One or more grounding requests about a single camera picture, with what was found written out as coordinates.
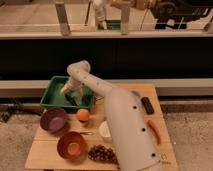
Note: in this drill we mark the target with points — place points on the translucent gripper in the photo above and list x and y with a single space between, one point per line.
73 87

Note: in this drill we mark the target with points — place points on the green plastic tray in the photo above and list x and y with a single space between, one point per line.
53 99

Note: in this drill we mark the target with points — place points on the dark brush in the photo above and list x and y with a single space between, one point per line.
70 100

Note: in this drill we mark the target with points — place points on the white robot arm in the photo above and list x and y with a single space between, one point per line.
133 144

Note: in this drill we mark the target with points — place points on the white paper cup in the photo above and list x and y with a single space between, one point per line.
104 131

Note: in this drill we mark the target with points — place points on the orange fruit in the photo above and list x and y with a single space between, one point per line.
83 115

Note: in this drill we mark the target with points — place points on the wooden board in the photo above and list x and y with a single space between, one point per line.
43 152

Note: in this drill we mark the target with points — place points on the purple bowl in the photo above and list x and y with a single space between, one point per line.
53 119

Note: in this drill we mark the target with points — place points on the metal spoon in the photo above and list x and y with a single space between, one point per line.
86 133

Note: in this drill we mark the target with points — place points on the blue round lid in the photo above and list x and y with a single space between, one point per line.
136 93

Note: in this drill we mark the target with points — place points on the orange brown bowl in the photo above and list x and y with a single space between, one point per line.
71 145

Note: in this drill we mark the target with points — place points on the black remote block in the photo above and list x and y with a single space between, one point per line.
147 105

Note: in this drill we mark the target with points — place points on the bunch of dark grapes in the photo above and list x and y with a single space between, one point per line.
100 153

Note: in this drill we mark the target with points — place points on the orange carrot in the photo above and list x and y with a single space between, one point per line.
154 128

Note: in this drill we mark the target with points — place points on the yellow handled tool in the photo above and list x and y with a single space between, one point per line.
98 98

